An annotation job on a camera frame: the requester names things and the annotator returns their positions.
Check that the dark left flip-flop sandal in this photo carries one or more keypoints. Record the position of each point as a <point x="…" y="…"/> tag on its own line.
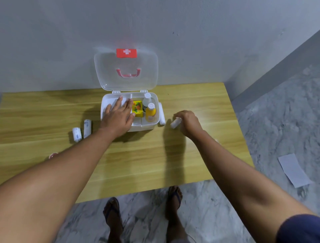
<point x="110" y="209"/>

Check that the dark right flip-flop sandal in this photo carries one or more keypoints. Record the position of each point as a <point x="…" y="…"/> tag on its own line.
<point x="178" y="196"/>

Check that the person's right forearm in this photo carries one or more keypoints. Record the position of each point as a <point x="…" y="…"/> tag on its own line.
<point x="237" y="172"/>

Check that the dark flip-flop sandal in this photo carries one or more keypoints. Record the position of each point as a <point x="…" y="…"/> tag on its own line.
<point x="110" y="209"/>
<point x="178" y="196"/>

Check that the white paper sheet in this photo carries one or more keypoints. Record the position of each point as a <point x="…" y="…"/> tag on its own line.
<point x="293" y="170"/>

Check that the person's right hand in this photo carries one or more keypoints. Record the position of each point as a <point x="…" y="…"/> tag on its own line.
<point x="191" y="125"/>

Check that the yellow medicine bottle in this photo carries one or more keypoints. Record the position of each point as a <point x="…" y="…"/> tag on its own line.
<point x="150" y="114"/>

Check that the plain white bandage roll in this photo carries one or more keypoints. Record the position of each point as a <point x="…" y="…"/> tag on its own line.
<point x="162" y="114"/>
<point x="175" y="123"/>

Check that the long printed white bandage roll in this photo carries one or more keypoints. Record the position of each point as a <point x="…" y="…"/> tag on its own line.
<point x="87" y="129"/>

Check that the person's left forearm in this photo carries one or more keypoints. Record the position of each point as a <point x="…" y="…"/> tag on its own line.
<point x="55" y="180"/>

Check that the navy right shirt sleeve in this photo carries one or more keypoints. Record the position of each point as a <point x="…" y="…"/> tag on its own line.
<point x="300" y="230"/>

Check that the green yellow medicine box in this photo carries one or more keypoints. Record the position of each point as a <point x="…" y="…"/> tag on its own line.
<point x="138" y="107"/>

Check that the person's left hand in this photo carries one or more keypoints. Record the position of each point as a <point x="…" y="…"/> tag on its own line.
<point x="117" y="122"/>

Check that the person's right foot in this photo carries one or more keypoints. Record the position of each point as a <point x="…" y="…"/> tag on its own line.
<point x="173" y="222"/>

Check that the person's foot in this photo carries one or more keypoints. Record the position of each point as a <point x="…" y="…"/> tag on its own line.
<point x="115" y="227"/>
<point x="173" y="222"/>

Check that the white first aid box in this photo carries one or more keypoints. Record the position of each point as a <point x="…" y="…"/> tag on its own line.
<point x="147" y="127"/>

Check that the red white tape roll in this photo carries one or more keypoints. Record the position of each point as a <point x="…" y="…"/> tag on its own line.
<point x="53" y="155"/>

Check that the short printed white bandage roll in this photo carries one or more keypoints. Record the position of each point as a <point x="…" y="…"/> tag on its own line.
<point x="77" y="134"/>

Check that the person's left foot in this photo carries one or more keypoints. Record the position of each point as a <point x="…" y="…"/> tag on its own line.
<point x="115" y="227"/>

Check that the white medicine bottle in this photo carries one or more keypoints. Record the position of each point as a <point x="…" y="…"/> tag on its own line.
<point x="147" y="100"/>

